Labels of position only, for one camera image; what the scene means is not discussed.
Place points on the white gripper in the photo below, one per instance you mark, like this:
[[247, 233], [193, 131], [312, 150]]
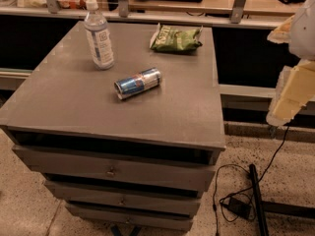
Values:
[[304, 33]]

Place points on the clear plastic water bottle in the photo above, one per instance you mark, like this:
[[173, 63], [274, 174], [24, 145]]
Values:
[[98, 36]]

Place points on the green chip bag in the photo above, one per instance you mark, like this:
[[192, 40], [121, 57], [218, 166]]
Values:
[[170, 39]]

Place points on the black metal floor bar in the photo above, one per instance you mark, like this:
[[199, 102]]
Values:
[[262, 206]]

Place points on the top grey drawer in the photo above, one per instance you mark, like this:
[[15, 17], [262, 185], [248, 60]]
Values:
[[121, 168]]

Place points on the grey drawer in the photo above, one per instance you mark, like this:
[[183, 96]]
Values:
[[123, 198], [130, 217], [121, 168]]

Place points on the black power adapter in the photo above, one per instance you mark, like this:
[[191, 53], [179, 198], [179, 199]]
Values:
[[239, 208]]

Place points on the blue silver energy drink can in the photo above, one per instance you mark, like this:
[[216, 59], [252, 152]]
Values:
[[138, 83]]

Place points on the grey drawer cabinet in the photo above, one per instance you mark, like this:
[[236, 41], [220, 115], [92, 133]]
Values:
[[67, 103]]

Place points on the middle grey drawer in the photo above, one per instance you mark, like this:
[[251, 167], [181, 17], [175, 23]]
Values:
[[123, 198]]

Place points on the bottom grey drawer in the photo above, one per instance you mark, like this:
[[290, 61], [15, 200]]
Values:
[[130, 217]]

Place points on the metal railing frame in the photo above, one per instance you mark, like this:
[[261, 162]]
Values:
[[264, 13]]

